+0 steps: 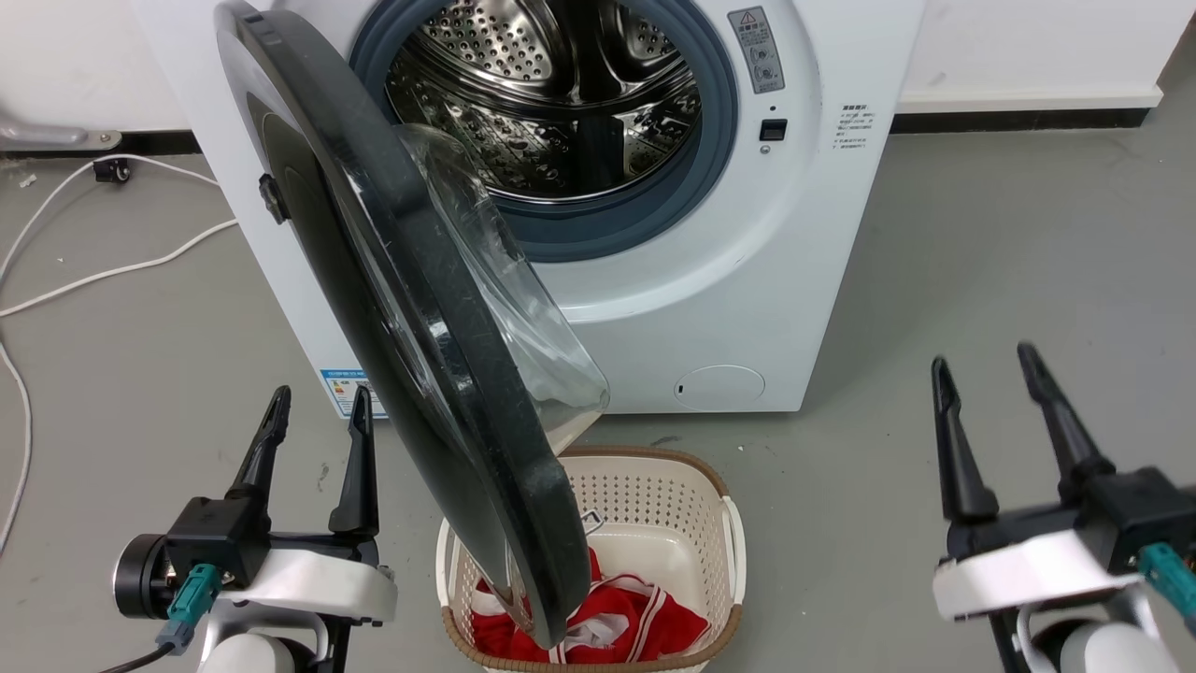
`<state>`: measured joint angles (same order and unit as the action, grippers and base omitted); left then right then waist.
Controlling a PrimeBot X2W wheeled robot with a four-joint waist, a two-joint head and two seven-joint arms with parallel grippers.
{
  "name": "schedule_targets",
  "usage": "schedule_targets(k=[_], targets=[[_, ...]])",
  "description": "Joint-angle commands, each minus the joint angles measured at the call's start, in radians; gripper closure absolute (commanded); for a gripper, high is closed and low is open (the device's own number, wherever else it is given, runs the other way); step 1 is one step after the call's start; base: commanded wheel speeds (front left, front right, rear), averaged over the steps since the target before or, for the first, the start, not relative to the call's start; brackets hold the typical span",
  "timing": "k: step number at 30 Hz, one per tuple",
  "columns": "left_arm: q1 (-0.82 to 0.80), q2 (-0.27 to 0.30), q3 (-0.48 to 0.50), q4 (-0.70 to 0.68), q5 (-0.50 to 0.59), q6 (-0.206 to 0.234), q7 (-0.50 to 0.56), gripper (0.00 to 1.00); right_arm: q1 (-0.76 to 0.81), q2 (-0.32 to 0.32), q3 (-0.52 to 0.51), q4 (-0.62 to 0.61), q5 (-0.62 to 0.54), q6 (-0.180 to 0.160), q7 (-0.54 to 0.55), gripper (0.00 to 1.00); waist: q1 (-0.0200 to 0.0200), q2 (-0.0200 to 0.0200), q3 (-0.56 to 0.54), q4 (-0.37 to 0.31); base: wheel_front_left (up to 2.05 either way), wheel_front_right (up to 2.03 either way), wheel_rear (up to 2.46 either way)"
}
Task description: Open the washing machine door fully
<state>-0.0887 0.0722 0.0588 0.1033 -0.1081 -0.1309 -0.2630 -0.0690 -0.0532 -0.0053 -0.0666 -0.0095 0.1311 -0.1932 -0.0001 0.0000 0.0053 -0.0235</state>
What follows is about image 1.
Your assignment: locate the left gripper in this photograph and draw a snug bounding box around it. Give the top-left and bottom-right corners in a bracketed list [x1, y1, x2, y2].
[114, 385, 399, 625]

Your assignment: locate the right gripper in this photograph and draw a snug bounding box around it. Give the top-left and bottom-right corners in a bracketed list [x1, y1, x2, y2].
[931, 342, 1196, 623]

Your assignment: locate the black washing machine door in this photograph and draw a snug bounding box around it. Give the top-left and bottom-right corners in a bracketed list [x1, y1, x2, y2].
[213, 0, 610, 651]

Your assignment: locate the white front-load washing machine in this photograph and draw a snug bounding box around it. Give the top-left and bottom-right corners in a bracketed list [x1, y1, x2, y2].
[131, 0, 926, 422]

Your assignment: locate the grey rubber door gasket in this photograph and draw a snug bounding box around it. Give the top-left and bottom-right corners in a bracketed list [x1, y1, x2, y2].
[350, 0, 739, 264]

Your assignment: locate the blue energy label sticker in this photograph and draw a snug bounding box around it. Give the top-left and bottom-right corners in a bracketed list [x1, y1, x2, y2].
[320, 368, 386, 420]

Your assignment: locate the round white filter cover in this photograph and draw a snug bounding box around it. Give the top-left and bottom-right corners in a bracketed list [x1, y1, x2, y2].
[674, 365, 766, 409]

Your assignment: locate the cream perforated laundry basket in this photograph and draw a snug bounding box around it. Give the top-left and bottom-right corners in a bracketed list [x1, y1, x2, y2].
[435, 446, 748, 673]

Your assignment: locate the red and white garment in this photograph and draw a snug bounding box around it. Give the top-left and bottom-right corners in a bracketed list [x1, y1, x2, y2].
[470, 547, 711, 666]

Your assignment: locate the perforated steel washer drum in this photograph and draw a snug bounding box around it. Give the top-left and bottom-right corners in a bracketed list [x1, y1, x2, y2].
[385, 0, 704, 202]

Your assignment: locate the grey warning sticker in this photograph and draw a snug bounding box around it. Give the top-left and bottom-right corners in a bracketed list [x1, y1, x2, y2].
[728, 7, 786, 94]

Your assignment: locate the teal-plug left gripper cable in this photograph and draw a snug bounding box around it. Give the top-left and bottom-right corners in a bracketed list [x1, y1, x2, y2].
[96, 564, 223, 673]

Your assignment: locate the teal-plug gripper cable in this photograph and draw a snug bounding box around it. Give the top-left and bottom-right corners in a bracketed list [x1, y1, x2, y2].
[96, 564, 223, 673]
[1138, 543, 1196, 638]

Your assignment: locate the teal-plug right gripper cable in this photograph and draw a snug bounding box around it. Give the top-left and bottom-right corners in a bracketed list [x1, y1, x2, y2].
[1138, 543, 1196, 638]

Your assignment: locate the white floor cable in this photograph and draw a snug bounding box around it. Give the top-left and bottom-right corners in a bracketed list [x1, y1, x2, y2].
[0, 154, 221, 281]
[0, 219, 240, 319]
[0, 342, 34, 554]

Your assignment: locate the grey metal floor bracket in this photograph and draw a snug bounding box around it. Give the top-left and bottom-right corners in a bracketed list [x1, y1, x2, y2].
[0, 120, 123, 151]

